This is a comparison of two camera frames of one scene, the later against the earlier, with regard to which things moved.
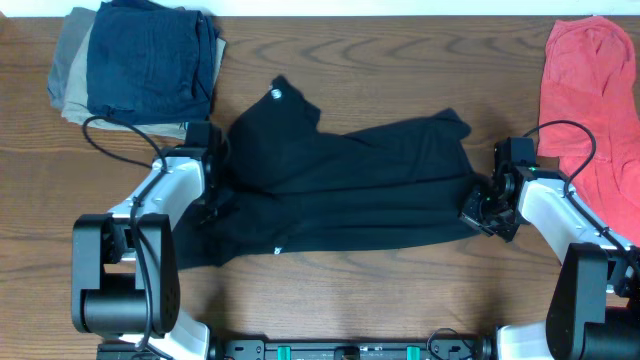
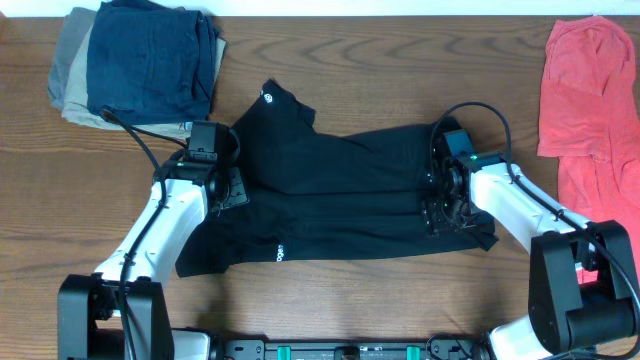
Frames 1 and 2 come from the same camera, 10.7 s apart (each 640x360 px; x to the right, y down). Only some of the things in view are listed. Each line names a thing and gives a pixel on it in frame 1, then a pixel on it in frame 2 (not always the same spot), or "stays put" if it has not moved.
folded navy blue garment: (150, 64) stays put
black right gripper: (478, 211) -> (433, 215)
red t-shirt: (589, 75) stays put
